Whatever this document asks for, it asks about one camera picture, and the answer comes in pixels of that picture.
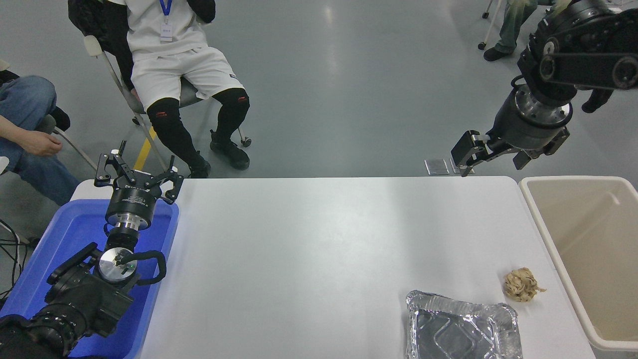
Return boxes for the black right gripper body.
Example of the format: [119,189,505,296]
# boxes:
[489,95,571,171]

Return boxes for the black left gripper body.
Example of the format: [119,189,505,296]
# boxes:
[105,171,162,223]

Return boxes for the silver foil tray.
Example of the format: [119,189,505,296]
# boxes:
[405,290,523,359]

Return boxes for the person's hand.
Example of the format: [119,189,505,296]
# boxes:
[21,130,63,158]

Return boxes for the grey folding chair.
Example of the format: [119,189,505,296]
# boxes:
[83,35,252,173]

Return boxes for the chair with black cushion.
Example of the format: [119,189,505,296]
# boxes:
[35,106,100,173]

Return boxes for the blue plastic tray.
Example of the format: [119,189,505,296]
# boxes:
[0,198,180,359]

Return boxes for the seated person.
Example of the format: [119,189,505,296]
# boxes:
[0,75,80,206]
[107,0,251,179]
[483,0,540,62]

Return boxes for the white chair with casters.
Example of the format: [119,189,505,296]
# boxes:
[478,0,503,51]

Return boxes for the crumpled tan paper ball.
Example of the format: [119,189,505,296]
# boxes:
[502,267,547,303]

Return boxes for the black jacket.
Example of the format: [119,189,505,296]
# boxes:
[67,0,136,93]

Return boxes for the large pale bin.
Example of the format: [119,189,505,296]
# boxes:
[518,176,638,353]

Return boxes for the black floor cables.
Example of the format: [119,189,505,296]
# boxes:
[0,218,31,300]

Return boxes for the badge with blue lanyard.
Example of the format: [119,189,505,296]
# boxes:
[159,0,175,42]

